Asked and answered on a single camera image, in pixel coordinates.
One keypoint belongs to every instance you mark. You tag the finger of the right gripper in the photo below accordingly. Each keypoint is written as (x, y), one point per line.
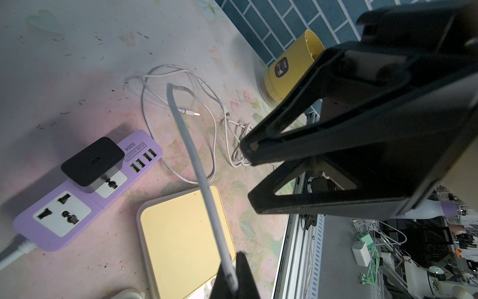
(340, 84)
(364, 192)

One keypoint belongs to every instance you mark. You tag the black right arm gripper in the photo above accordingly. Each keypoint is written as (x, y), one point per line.
(415, 138)

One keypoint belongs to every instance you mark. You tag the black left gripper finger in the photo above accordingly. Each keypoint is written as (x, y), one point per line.
(247, 287)

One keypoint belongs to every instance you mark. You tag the yellow top kitchen scale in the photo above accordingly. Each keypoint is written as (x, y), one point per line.
(179, 247)

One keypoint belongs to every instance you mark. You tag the blue top kitchen scale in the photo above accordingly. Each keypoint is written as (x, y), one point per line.
(129, 293)

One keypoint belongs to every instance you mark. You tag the black charger adapter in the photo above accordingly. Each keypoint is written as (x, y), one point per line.
(95, 164)

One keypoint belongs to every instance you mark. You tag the purple power strip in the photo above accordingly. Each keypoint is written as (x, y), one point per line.
(57, 218)

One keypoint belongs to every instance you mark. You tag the yellow cup with pens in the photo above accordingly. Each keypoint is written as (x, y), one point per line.
(284, 73)

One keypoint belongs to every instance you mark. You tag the aluminium front rail frame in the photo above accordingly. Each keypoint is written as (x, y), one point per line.
(299, 269)

